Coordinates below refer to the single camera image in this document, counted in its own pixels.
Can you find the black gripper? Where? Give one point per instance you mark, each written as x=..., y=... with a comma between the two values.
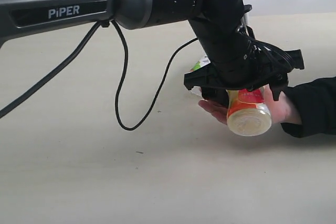
x=247, y=72

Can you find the yellow juice bottle red cap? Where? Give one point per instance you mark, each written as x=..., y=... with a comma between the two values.
x=247, y=113

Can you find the white patterned label clear bottle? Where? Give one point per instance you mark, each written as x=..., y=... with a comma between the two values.
x=203, y=61

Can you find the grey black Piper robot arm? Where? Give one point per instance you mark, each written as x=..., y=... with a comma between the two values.
x=219, y=25

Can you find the person's open bare hand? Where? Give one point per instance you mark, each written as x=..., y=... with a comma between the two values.
x=282, y=111

